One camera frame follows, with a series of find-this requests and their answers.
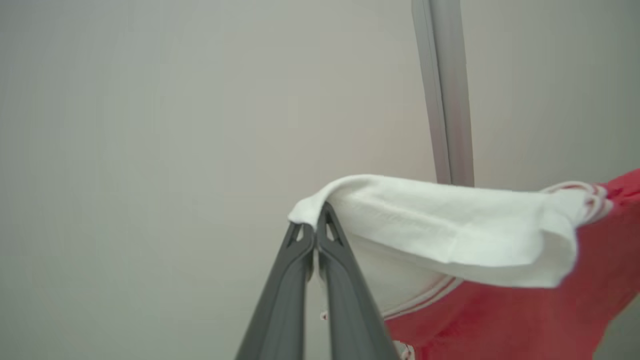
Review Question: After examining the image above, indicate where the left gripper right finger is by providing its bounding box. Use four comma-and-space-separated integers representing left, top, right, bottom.
316, 202, 402, 360

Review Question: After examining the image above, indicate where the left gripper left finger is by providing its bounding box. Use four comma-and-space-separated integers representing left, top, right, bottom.
234, 222, 317, 360

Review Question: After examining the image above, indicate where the red and white garment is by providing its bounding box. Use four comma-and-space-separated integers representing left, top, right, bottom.
287, 169, 640, 360

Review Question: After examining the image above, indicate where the grey metal partition post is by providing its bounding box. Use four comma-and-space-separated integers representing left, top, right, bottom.
411, 0, 476, 188

